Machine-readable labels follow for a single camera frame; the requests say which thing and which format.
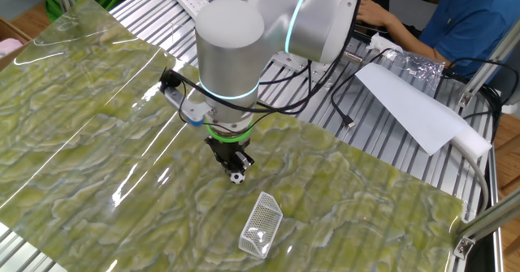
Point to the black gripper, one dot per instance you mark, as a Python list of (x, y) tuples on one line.
[(227, 146)]

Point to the black and white soccer ball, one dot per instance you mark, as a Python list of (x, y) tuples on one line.
[(237, 178)]

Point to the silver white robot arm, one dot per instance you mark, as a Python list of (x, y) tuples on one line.
[(229, 53)]

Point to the bystander left forearm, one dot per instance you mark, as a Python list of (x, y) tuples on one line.
[(418, 40)]

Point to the white mesh miniature goal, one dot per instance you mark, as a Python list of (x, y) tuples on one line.
[(260, 223)]

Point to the bystander left hand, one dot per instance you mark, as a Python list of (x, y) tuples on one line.
[(373, 14)]

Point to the green marble pattern mat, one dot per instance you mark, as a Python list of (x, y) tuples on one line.
[(81, 122)]

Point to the white paper sheet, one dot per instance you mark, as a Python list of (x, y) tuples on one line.
[(406, 105)]

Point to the white cloth wad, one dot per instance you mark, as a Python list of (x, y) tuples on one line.
[(380, 41)]

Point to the clear plastic bag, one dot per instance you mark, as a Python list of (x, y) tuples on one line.
[(418, 67)]

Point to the white foam block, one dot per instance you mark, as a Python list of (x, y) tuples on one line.
[(475, 142)]

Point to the pink soft item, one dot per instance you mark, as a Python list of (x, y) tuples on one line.
[(8, 46)]

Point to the brown cardboard box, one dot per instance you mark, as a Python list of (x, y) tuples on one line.
[(12, 30)]

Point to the person in blue shirt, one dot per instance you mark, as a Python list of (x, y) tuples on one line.
[(467, 16)]

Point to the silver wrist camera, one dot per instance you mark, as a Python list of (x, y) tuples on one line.
[(187, 105)]

